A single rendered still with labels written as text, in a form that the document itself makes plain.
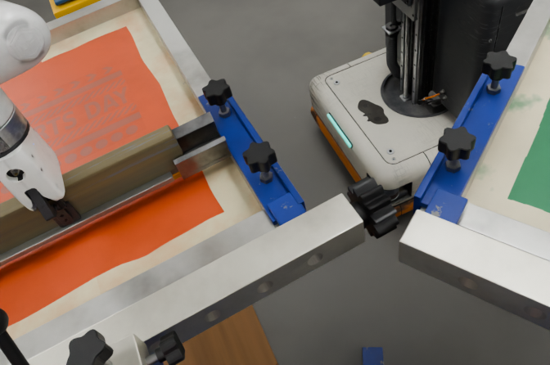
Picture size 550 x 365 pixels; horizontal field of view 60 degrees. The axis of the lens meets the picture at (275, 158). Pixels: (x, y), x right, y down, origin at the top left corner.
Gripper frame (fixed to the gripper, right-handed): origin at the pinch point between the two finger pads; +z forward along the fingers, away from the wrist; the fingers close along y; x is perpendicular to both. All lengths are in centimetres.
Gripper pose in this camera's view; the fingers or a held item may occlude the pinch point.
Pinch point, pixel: (62, 205)
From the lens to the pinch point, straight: 77.6
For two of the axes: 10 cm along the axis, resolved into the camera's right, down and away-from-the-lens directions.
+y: -4.3, -6.4, 6.4
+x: -8.8, 4.4, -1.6
